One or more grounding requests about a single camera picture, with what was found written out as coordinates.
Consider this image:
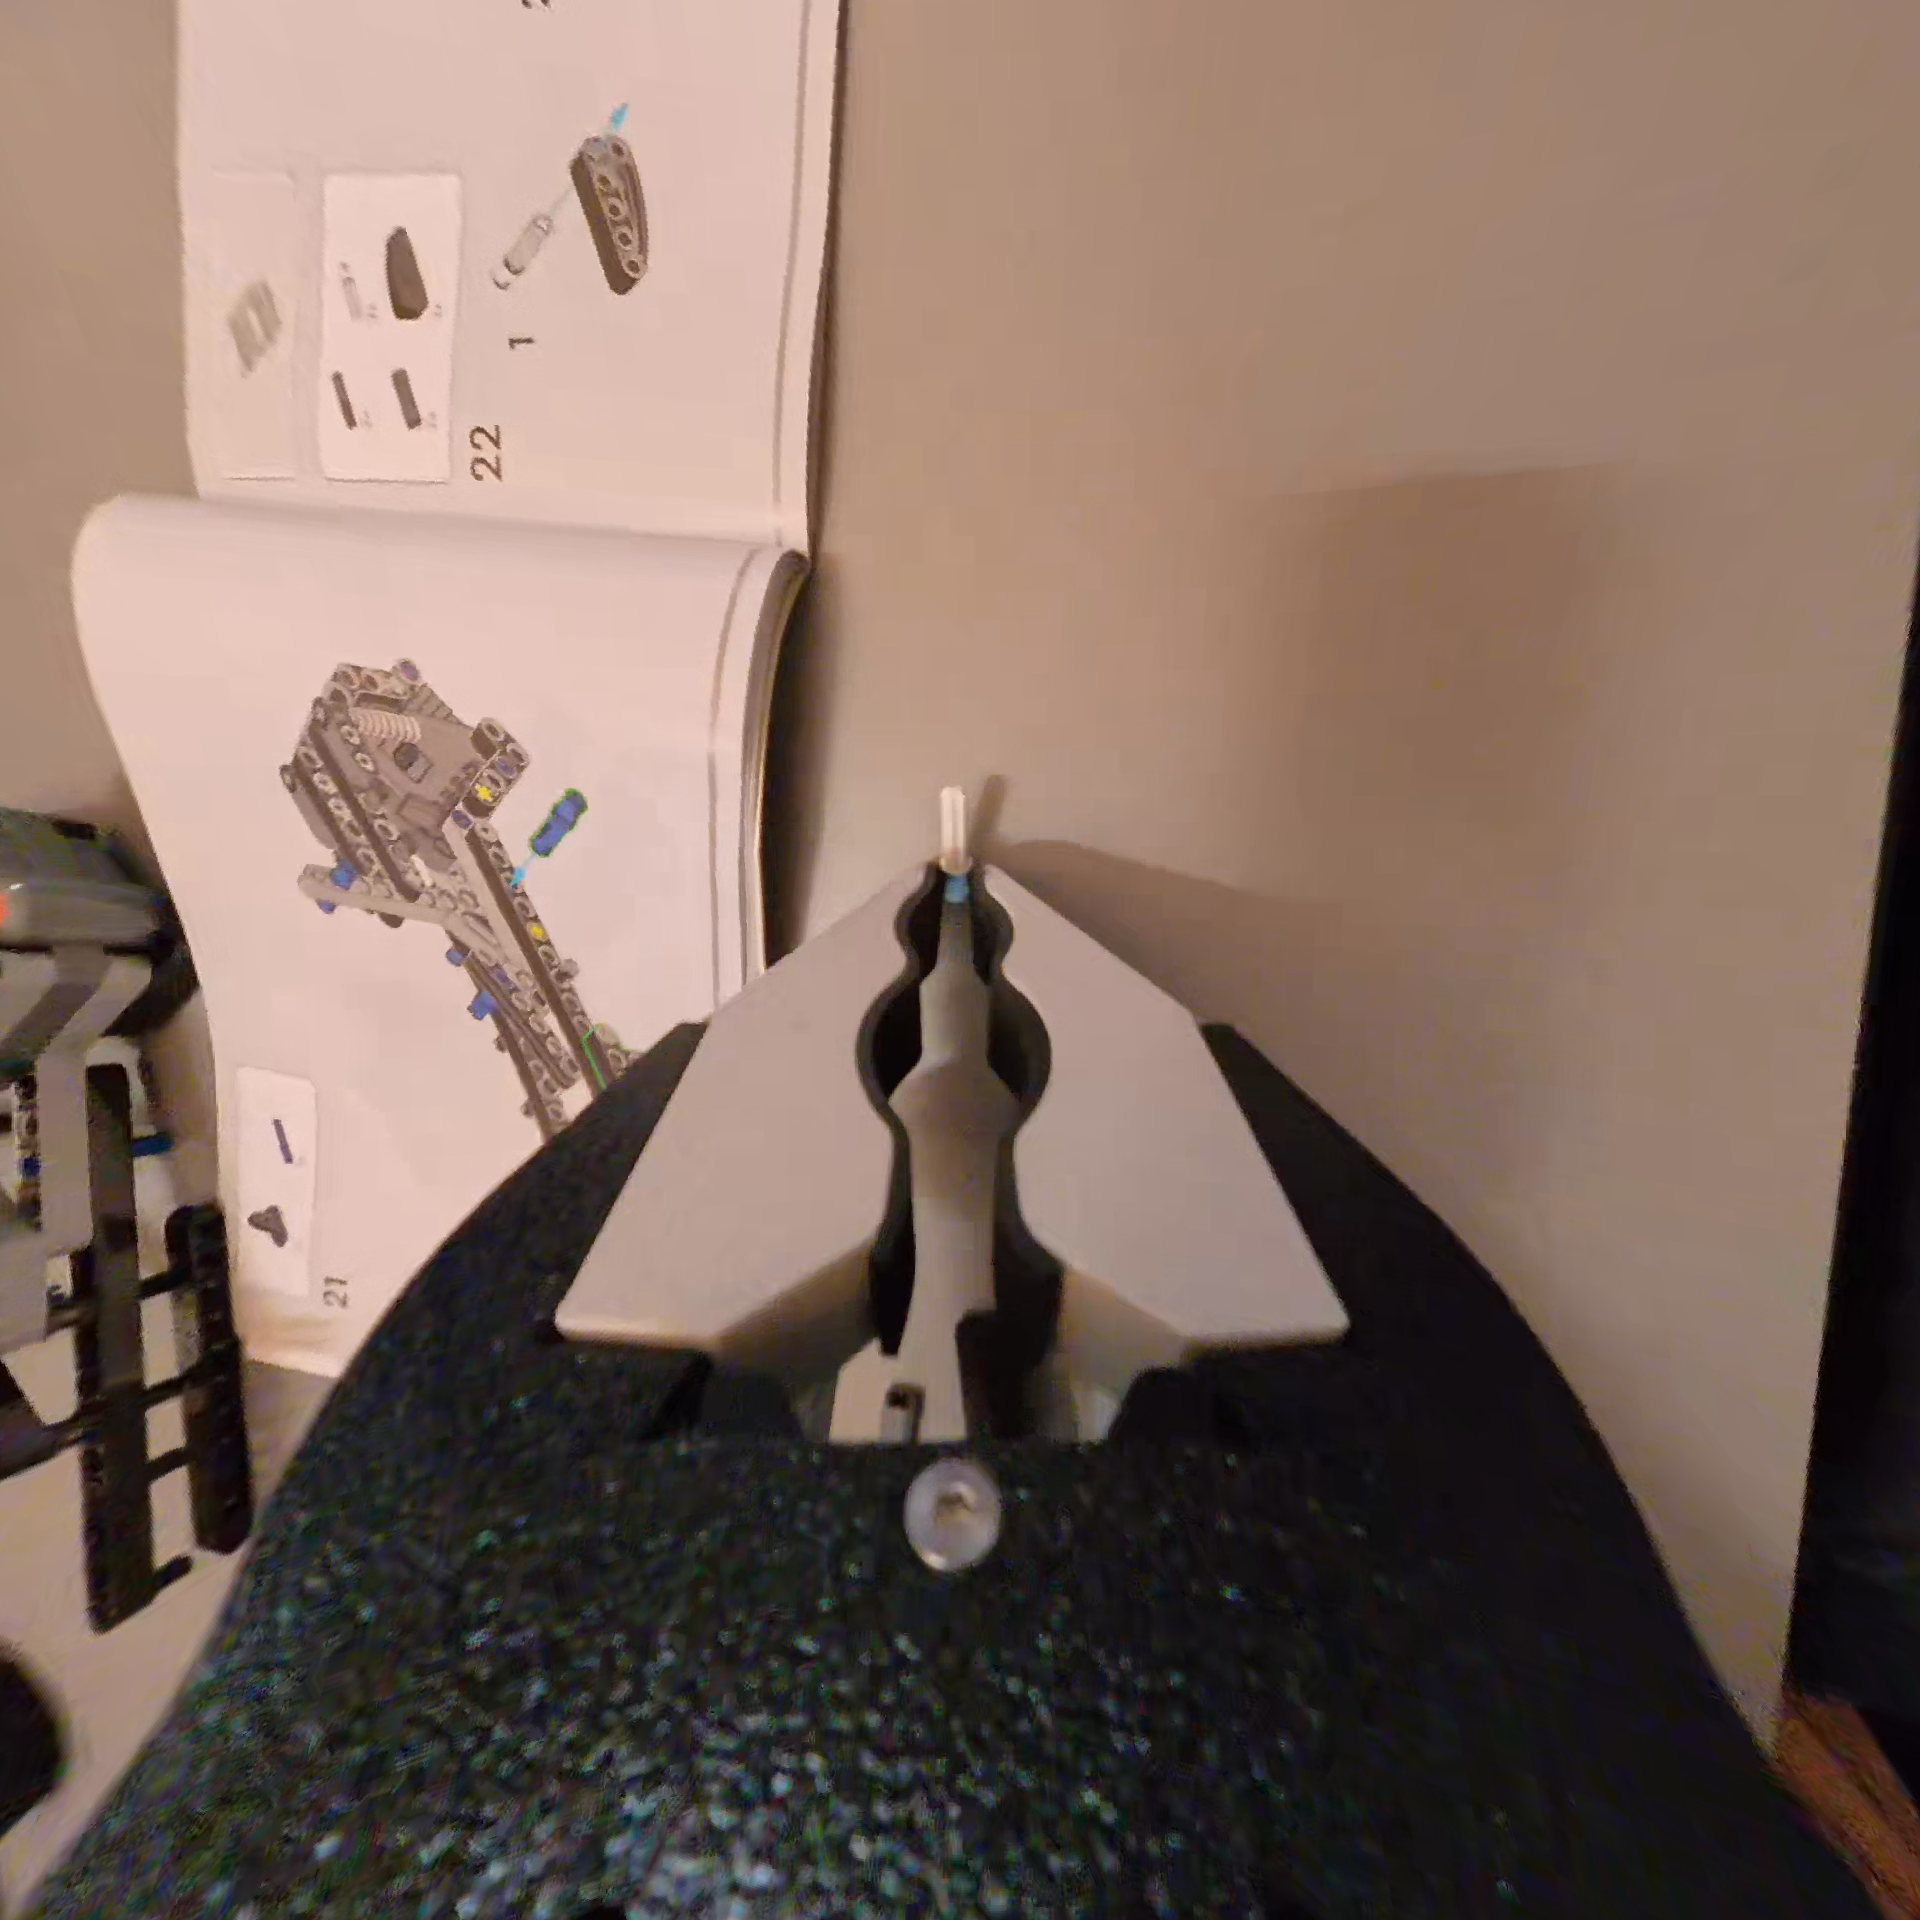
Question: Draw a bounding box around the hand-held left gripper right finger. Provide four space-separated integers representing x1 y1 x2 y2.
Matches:
960 862 1348 1390

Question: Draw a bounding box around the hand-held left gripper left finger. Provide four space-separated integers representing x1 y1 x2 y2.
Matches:
556 857 954 1390

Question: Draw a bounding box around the grey desk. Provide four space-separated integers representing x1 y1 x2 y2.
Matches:
0 0 1907 1863

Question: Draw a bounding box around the toy building instruction booklet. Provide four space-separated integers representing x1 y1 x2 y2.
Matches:
72 0 848 1374

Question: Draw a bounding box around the grey toy chassis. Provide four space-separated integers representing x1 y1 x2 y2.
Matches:
0 810 255 1636

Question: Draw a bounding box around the black toy tire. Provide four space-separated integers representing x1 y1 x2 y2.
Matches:
0 1651 62 1825

